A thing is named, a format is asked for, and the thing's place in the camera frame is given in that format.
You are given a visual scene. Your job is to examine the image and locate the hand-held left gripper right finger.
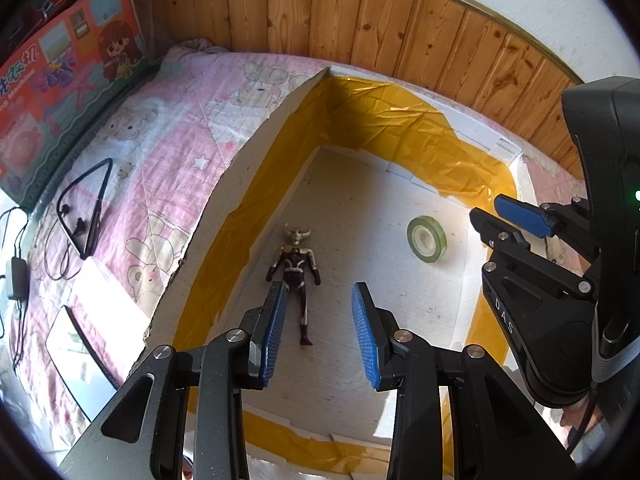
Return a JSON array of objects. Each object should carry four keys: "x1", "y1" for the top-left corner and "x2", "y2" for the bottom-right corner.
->
[{"x1": 351, "y1": 281, "x2": 576, "y2": 480}]

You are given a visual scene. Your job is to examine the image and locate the white cardboard box yellow tape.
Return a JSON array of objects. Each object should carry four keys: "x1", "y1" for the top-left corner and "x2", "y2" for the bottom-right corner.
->
[{"x1": 144, "y1": 65, "x2": 538, "y2": 471}]

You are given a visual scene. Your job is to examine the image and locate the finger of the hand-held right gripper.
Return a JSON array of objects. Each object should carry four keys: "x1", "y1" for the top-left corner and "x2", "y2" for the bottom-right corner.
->
[
  {"x1": 492, "y1": 194, "x2": 599, "y2": 262},
  {"x1": 469, "y1": 207, "x2": 599, "y2": 387}
]

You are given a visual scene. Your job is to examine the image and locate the grey power adapter with cable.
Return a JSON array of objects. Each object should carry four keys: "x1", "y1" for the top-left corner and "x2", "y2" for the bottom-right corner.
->
[{"x1": 0, "y1": 205, "x2": 32, "y2": 366}]

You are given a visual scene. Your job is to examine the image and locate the white flat box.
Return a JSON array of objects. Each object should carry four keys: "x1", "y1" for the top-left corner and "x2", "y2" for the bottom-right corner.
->
[{"x1": 70, "y1": 257, "x2": 152, "y2": 332}]

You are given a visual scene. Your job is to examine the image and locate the pink printed blanket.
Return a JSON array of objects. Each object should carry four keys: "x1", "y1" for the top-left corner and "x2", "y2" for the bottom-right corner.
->
[{"x1": 0, "y1": 37, "x2": 596, "y2": 480}]

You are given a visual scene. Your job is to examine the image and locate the glossy white tablet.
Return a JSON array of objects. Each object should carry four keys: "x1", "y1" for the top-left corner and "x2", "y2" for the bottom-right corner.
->
[{"x1": 46, "y1": 305, "x2": 132, "y2": 422}]

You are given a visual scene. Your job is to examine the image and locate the colourful toy box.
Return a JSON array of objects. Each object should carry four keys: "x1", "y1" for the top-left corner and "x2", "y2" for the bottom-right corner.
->
[{"x1": 0, "y1": 0, "x2": 151, "y2": 201}]

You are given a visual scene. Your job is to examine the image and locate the black silver action figure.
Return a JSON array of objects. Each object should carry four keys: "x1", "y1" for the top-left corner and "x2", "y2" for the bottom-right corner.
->
[{"x1": 266, "y1": 223, "x2": 322, "y2": 347}]

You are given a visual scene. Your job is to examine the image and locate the green tape roll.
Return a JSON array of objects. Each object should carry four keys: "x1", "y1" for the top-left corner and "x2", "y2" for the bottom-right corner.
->
[{"x1": 406, "y1": 215, "x2": 448, "y2": 264}]

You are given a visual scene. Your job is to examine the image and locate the wooden headboard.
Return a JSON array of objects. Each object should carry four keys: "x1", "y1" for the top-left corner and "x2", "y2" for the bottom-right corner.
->
[{"x1": 145, "y1": 0, "x2": 591, "y2": 181}]

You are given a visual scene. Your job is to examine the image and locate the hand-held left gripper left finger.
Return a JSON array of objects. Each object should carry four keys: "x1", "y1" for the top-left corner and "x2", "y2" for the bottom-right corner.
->
[{"x1": 60, "y1": 281, "x2": 290, "y2": 480}]

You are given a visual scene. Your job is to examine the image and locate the black neckband earphones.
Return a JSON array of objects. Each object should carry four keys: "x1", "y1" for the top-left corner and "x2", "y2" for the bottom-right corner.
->
[{"x1": 42, "y1": 157, "x2": 114, "y2": 281}]

